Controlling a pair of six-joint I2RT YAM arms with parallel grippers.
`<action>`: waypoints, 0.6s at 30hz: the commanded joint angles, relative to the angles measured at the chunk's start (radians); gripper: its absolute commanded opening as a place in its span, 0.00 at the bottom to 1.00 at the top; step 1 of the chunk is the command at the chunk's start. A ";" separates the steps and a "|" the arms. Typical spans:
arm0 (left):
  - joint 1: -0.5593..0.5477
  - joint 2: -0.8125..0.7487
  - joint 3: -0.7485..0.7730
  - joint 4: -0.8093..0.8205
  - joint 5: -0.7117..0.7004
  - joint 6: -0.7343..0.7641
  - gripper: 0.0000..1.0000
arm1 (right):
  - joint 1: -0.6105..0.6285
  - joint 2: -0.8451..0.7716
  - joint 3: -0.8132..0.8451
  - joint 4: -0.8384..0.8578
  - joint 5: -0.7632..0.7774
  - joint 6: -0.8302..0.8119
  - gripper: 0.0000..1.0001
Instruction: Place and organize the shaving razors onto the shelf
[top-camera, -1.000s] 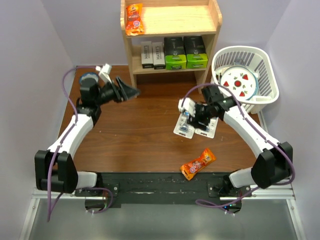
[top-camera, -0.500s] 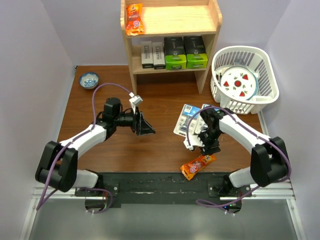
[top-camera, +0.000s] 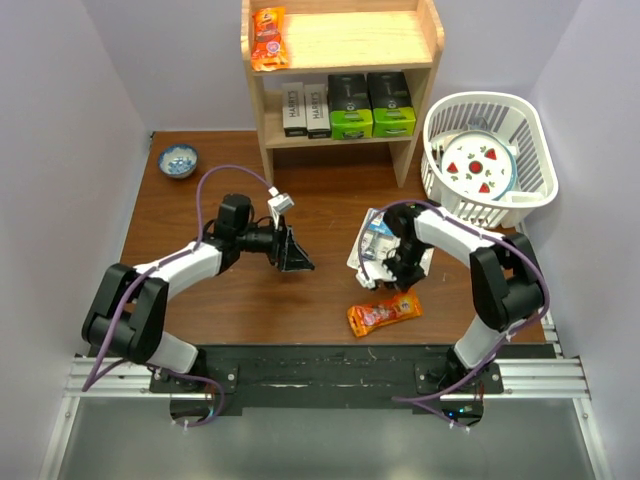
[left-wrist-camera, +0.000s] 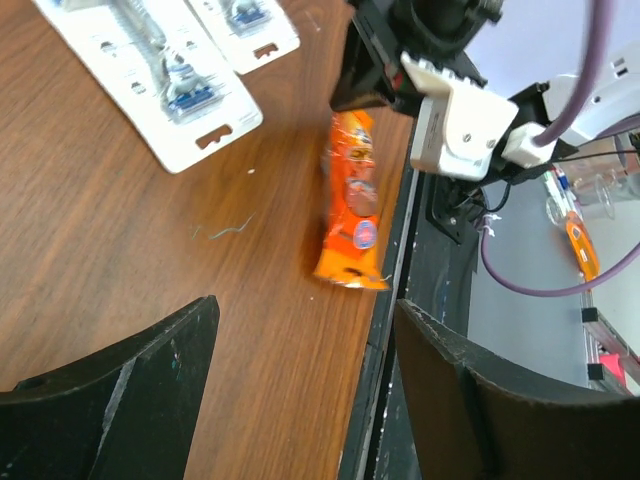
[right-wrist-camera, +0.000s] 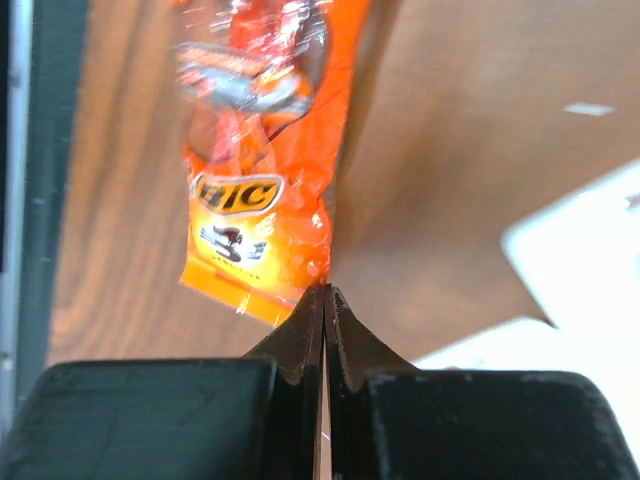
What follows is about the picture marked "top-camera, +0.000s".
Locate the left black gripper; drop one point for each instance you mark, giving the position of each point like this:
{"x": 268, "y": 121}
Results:
{"x": 284, "y": 252}

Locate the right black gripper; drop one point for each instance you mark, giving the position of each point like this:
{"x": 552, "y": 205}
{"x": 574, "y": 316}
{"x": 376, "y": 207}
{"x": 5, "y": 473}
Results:
{"x": 404, "y": 282}

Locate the blue razor blister pack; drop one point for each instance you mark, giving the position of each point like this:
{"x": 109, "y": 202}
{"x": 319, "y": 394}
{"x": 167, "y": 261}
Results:
{"x": 426, "y": 260}
{"x": 378, "y": 242}

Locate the orange razor bag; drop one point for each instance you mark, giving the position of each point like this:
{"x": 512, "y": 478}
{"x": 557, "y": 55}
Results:
{"x": 269, "y": 51}
{"x": 364, "y": 319}

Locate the silver Harry's razor box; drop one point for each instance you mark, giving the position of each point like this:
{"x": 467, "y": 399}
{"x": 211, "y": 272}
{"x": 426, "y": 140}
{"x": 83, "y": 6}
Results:
{"x": 294, "y": 109}

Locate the black green razor box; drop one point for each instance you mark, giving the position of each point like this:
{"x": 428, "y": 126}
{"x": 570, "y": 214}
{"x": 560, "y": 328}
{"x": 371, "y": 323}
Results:
{"x": 350, "y": 112}
{"x": 392, "y": 108}

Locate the white Harry's razor box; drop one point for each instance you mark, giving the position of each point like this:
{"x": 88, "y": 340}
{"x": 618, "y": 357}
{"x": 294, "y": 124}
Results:
{"x": 317, "y": 111}

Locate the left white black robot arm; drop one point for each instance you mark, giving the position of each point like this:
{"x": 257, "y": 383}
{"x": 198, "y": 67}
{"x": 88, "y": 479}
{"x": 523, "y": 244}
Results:
{"x": 127, "y": 315}

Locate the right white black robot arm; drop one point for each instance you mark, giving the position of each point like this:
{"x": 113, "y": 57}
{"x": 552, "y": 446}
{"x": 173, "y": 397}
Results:
{"x": 508, "y": 288}

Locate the wooden two-tier shelf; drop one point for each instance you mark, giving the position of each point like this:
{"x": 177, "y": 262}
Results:
{"x": 329, "y": 37}

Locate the white watermelon pattern plate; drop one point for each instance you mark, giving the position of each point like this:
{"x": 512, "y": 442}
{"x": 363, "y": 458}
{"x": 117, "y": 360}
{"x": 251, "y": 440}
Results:
{"x": 477, "y": 164}

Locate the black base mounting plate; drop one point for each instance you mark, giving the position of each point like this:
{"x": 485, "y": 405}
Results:
{"x": 380, "y": 377}

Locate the white plastic laundry basket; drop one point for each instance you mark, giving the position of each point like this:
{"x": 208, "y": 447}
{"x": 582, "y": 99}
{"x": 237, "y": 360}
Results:
{"x": 513, "y": 121}

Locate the blue white ceramic bowl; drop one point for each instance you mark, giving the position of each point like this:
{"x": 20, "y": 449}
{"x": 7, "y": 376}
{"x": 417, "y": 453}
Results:
{"x": 178, "y": 161}

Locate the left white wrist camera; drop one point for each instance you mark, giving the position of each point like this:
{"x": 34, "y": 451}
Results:
{"x": 279, "y": 203}

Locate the aluminium rail frame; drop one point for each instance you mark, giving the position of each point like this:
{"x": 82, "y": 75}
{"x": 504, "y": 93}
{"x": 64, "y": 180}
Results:
{"x": 542, "y": 429}

